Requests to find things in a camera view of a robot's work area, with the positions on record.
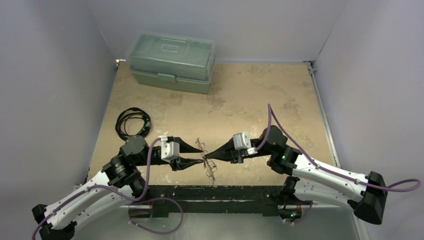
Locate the aluminium frame rail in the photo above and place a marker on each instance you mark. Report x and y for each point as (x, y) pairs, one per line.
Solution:
(361, 229)

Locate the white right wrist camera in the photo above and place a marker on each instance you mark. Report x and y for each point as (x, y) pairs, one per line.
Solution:
(242, 141)

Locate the green plastic toolbox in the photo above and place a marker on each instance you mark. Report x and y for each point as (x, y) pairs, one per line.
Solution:
(173, 62)

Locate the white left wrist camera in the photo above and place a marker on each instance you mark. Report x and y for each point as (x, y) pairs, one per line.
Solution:
(167, 149)

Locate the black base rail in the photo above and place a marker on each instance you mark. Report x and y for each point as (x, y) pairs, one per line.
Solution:
(215, 200)

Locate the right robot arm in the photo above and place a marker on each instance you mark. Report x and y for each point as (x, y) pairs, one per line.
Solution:
(308, 180)

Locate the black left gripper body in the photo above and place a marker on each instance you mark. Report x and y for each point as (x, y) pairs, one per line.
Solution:
(153, 157)

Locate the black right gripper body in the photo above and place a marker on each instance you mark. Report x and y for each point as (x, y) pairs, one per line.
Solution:
(240, 155)

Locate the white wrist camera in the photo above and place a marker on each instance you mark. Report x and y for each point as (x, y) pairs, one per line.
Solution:
(167, 149)
(242, 141)

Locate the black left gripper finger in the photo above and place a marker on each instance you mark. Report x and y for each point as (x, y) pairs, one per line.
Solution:
(181, 163)
(180, 146)

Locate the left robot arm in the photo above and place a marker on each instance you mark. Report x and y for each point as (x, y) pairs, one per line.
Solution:
(125, 177)

